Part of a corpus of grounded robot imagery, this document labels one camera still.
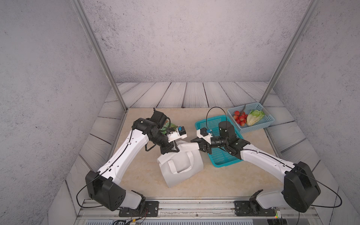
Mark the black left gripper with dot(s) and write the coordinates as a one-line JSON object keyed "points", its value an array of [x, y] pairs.
{"points": [[170, 147]]}

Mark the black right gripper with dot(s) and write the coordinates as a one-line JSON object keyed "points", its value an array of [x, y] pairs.
{"points": [[206, 146]]}

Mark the white insulated delivery bag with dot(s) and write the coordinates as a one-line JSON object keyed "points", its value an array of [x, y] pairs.
{"points": [[177, 167]]}

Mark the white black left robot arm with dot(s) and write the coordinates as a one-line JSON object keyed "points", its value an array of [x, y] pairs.
{"points": [[103, 185]]}

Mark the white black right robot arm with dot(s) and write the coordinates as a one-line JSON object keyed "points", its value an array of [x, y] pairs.
{"points": [[300, 188]]}

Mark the green corn chips packet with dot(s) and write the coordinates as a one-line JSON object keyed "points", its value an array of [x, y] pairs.
{"points": [[168, 128]]}

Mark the teal plastic basket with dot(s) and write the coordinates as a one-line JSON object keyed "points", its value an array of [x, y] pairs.
{"points": [[227, 143]]}

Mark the red cherry tomatoes bunch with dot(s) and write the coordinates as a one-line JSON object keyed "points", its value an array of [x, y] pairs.
{"points": [[240, 118]]}

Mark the light blue plastic basket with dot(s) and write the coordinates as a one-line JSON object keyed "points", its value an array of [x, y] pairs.
{"points": [[267, 120]]}

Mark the green lettuce head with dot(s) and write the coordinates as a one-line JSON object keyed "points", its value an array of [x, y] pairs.
{"points": [[254, 117]]}

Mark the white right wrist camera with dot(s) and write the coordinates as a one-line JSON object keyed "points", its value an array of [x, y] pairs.
{"points": [[205, 135]]}

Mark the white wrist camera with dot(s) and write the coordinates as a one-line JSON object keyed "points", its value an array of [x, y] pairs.
{"points": [[178, 133], [205, 135]]}

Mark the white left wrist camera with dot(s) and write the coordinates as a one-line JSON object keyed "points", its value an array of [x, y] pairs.
{"points": [[178, 133]]}

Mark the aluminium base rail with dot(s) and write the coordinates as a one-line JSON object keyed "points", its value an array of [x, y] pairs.
{"points": [[220, 208]]}

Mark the aluminium corner post right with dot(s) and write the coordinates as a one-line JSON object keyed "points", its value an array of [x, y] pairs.
{"points": [[305, 21]]}

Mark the aluminium corner post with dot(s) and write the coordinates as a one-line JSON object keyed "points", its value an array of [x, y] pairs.
{"points": [[97, 50], [305, 21]]}

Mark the aluminium corner post left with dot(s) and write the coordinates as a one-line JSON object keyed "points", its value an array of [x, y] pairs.
{"points": [[97, 50]]}

